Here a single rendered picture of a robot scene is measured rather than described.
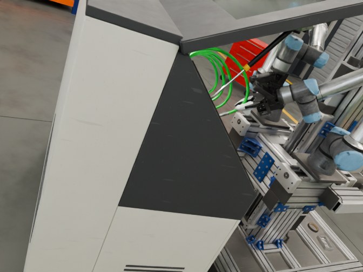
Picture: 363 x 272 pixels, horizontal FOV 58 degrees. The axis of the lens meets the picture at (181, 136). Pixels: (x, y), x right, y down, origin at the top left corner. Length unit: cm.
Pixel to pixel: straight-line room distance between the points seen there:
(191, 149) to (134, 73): 37
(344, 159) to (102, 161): 106
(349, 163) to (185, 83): 91
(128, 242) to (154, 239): 11
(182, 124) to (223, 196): 43
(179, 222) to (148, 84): 68
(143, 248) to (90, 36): 97
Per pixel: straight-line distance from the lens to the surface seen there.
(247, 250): 240
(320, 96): 167
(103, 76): 103
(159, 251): 162
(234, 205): 150
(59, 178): 125
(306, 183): 180
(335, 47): 900
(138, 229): 147
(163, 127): 114
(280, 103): 153
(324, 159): 182
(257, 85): 149
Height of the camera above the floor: 172
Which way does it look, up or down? 28 degrees down
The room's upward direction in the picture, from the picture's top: 24 degrees clockwise
